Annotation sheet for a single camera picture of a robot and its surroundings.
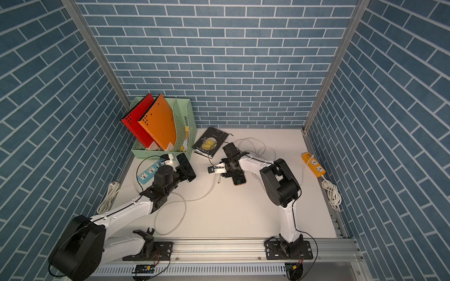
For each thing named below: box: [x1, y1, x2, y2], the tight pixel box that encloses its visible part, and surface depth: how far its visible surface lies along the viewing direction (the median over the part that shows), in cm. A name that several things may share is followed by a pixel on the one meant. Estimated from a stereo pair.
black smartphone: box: [175, 152, 197, 183], surface depth 90 cm
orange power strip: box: [301, 151, 326, 178], surface depth 101 cm
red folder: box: [121, 93, 156, 149], surface depth 90 cm
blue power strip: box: [137, 160, 162, 185], surface depth 97 cm
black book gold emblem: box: [191, 126, 230, 159], surface depth 114 cm
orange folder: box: [137, 93, 177, 151], surface depth 95 cm
